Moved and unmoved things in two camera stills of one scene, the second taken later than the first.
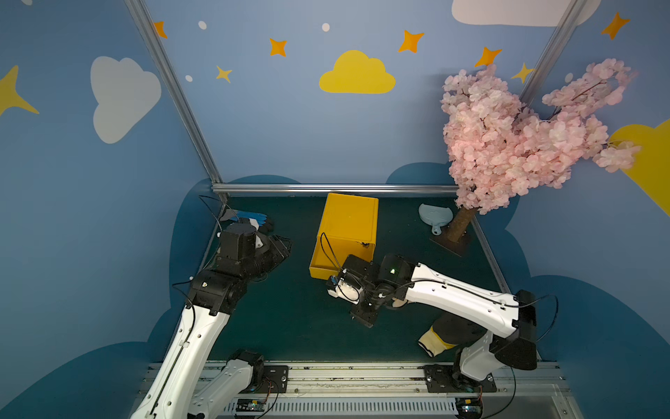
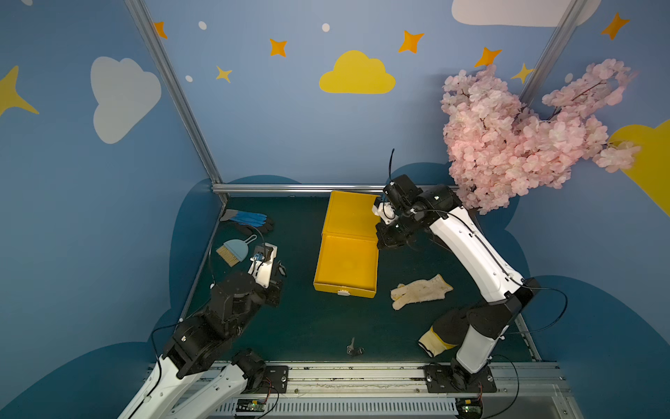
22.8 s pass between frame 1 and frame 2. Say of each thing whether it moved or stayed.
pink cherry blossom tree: stayed
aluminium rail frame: stayed
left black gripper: moved
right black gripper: moved
